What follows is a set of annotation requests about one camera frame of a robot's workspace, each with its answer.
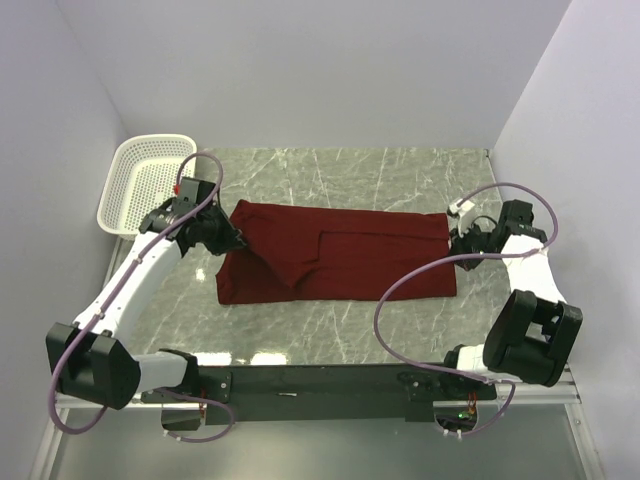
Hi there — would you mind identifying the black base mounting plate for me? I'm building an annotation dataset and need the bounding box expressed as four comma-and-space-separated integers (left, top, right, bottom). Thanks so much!
141, 362, 496, 425

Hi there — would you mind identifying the dark red t shirt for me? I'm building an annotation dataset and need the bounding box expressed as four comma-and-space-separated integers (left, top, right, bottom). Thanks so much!
216, 200, 449, 305

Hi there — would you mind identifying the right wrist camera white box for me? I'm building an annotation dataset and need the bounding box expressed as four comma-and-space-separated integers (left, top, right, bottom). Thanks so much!
447, 199, 476, 237

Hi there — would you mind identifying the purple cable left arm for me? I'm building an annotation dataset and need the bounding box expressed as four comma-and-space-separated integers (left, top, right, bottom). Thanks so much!
47, 151, 236, 444

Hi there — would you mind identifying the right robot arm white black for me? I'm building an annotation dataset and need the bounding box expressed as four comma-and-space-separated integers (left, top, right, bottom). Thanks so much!
438, 200, 583, 399

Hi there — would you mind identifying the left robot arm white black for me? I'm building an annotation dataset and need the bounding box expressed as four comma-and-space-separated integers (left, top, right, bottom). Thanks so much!
45, 178, 246, 410

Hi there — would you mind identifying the aluminium frame rail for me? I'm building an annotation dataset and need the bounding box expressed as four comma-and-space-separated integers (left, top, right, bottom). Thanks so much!
29, 234, 601, 480

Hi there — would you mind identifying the white perforated plastic basket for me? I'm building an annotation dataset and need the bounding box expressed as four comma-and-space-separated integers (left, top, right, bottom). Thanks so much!
97, 134, 197, 240

